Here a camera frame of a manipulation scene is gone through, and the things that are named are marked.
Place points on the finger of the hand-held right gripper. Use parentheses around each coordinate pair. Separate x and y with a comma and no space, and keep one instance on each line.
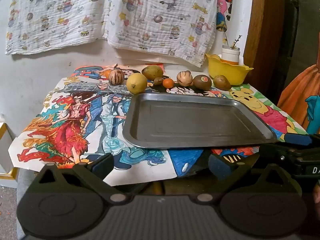
(297,139)
(277,151)

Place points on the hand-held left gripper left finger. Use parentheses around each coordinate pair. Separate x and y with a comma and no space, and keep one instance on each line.
(103,164)

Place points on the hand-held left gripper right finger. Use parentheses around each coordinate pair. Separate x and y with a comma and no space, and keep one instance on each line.
(218,167)

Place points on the metal tray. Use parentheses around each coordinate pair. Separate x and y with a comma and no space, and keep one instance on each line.
(195,122)

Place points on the small brown pear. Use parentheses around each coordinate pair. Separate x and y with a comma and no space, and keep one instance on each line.
(222,82)

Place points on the brown kiwi with sticker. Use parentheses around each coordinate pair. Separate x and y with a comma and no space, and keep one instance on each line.
(202,82)

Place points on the yellow lemon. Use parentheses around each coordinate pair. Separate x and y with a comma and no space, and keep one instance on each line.
(136,83)

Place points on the dark striped pepino melon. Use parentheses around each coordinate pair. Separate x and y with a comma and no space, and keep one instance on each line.
(116,77)

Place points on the orange kumquat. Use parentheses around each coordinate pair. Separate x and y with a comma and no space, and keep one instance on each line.
(168,83)
(106,74)

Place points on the pale striped pepino melon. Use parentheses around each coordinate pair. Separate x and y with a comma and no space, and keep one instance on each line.
(184,78)

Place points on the small brown round fruit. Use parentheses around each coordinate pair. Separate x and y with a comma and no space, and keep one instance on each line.
(158,81)

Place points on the large green pear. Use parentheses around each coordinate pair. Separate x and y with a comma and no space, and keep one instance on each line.
(152,71)

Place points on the blue and red drawing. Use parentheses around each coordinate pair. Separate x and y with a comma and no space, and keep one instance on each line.
(186,161)

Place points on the yellow bear drawing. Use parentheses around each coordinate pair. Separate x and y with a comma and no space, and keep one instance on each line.
(262,107)

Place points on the orange dress poster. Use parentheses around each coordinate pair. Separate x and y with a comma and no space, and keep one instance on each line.
(300,92)

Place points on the colourful anime figures drawing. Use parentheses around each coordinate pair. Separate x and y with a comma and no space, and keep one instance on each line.
(75,125)

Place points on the cartoon boys drawing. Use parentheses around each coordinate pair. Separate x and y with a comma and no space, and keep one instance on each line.
(100,71)

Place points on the yellow plastic bowl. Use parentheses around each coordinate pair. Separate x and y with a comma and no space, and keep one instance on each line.
(227,72)

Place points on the white jar with orange band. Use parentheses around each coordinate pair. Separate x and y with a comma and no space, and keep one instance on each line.
(230,54)

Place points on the dry twig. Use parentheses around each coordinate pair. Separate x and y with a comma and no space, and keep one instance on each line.
(233,41)

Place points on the printed white muslin blanket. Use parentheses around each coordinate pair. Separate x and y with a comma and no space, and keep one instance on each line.
(55,17)
(160,17)

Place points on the white box with yellow frame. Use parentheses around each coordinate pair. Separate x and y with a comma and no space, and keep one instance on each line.
(6,152)

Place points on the wooden door frame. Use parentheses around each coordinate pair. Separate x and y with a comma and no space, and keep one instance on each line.
(260,30)

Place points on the colourful wall poster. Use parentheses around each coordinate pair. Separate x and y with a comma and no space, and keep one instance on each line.
(222,7)

